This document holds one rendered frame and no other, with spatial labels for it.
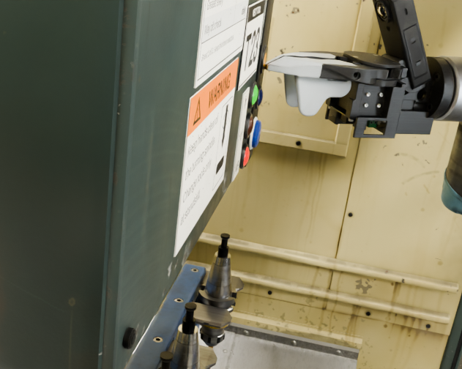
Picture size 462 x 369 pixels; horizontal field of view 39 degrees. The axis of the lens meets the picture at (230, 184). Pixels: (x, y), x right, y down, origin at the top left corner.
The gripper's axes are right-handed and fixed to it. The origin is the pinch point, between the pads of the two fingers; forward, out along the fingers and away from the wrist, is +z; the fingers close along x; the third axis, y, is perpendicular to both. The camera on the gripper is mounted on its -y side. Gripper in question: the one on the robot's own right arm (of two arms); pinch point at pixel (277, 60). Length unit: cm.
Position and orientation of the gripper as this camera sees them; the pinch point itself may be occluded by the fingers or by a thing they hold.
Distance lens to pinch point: 69.4
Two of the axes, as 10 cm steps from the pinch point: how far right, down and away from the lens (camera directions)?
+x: -3.2, -3.8, 8.7
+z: -9.4, 0.1, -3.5
